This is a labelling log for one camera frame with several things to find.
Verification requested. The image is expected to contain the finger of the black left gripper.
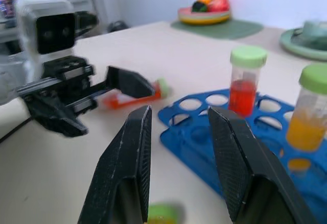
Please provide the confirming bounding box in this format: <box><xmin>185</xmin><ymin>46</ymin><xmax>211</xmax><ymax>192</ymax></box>
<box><xmin>24</xmin><ymin>94</ymin><xmax>89</xmax><ymax>138</ymax></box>
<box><xmin>89</xmin><ymin>66</ymin><xmax>156</xmax><ymax>99</ymax></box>

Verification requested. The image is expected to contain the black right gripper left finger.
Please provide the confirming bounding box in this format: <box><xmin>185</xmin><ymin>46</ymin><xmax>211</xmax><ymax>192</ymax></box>
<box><xmin>78</xmin><ymin>105</ymin><xmax>152</xmax><ymax>224</ymax></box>

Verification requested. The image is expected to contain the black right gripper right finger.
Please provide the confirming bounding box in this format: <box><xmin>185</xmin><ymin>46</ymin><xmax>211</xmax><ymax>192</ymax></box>
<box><xmin>207</xmin><ymin>106</ymin><xmax>319</xmax><ymax>224</ymax></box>

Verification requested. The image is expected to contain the red test tube green cap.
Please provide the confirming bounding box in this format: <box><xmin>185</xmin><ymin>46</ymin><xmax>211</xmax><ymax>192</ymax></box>
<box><xmin>99</xmin><ymin>78</ymin><xmax>172</xmax><ymax>111</ymax></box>
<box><xmin>228</xmin><ymin>45</ymin><xmax>268</xmax><ymax>118</ymax></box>

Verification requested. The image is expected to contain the blue test tube rack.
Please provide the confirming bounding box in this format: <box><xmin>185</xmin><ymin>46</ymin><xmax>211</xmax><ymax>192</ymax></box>
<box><xmin>157</xmin><ymin>88</ymin><xmax>327</xmax><ymax>224</ymax></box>

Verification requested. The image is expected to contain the yellow test tube green cap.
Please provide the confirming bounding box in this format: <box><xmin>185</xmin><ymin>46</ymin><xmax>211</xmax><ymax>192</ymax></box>
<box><xmin>146</xmin><ymin>203</ymin><xmax>185</xmax><ymax>224</ymax></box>

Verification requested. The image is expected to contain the orange test tube green cap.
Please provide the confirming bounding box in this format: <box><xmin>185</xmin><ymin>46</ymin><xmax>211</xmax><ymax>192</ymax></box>
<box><xmin>285</xmin><ymin>63</ymin><xmax>327</xmax><ymax>151</ymax></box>

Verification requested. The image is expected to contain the small black background object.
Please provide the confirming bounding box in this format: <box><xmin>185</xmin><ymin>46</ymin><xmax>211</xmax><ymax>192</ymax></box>
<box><xmin>106</xmin><ymin>20</ymin><xmax>129</xmax><ymax>33</ymax></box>

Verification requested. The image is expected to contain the pink plate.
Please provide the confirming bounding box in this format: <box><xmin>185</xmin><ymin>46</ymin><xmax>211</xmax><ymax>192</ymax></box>
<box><xmin>177</xmin><ymin>6</ymin><xmax>232</xmax><ymax>18</ymax></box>

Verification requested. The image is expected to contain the yellow plate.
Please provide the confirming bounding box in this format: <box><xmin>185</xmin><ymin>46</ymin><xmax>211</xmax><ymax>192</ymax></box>
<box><xmin>178</xmin><ymin>14</ymin><xmax>231</xmax><ymax>26</ymax></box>

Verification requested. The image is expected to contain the black and green fruit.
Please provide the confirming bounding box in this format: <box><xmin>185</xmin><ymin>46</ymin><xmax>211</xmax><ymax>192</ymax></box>
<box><xmin>191</xmin><ymin>0</ymin><xmax>209</xmax><ymax>13</ymax></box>

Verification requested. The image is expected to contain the dark green table mat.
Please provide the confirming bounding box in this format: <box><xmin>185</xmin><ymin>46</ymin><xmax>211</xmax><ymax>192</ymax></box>
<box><xmin>170</xmin><ymin>18</ymin><xmax>264</xmax><ymax>40</ymax></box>

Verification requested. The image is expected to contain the red fruit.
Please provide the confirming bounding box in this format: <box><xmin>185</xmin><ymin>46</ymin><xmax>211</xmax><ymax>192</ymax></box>
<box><xmin>207</xmin><ymin>0</ymin><xmax>230</xmax><ymax>13</ymax></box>

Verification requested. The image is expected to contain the light green plate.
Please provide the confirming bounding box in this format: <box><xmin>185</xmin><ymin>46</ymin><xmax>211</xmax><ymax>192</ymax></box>
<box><xmin>279</xmin><ymin>27</ymin><xmax>327</xmax><ymax>62</ymax></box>

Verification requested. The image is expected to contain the light green cup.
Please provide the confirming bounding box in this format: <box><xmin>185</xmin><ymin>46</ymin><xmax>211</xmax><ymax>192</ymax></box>
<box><xmin>293</xmin><ymin>19</ymin><xmax>327</xmax><ymax>44</ymax></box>

